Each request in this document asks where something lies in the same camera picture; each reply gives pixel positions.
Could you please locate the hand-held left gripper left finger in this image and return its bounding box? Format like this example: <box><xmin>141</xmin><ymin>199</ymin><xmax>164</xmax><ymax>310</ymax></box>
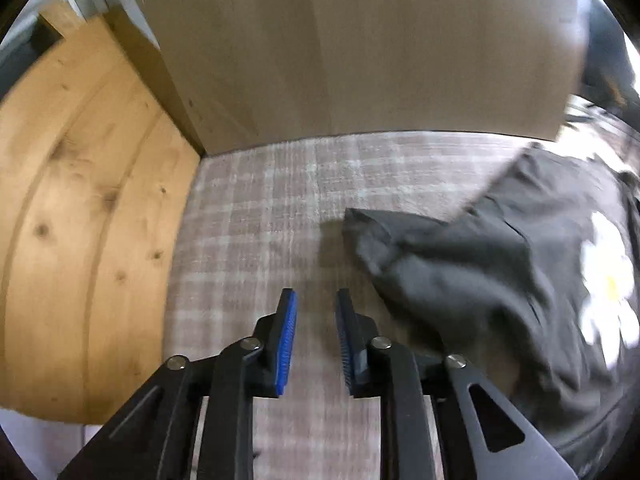
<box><xmin>57</xmin><ymin>288</ymin><xmax>298</xmax><ymax>480</ymax></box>

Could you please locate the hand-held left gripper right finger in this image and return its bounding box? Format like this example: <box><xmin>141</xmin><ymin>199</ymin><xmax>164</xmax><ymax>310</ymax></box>
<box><xmin>335</xmin><ymin>288</ymin><xmax>576</xmax><ymax>480</ymax></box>

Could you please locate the grey daisy print hoodie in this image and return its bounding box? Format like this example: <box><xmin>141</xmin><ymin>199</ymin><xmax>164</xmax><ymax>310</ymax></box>
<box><xmin>342</xmin><ymin>142</ymin><xmax>640</xmax><ymax>480</ymax></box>

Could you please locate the plaid woven blanket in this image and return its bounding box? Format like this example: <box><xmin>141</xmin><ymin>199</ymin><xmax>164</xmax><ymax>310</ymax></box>
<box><xmin>162</xmin><ymin>130</ymin><xmax>640</xmax><ymax>480</ymax></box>

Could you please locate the pine plank panel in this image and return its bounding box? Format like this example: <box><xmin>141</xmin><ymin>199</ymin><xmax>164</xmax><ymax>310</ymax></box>
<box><xmin>0</xmin><ymin>10</ymin><xmax>207</xmax><ymax>425</ymax></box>

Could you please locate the light wooden board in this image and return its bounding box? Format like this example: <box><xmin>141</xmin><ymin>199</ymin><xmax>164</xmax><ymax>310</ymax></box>
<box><xmin>106</xmin><ymin>0</ymin><xmax>590</xmax><ymax>157</ymax></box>

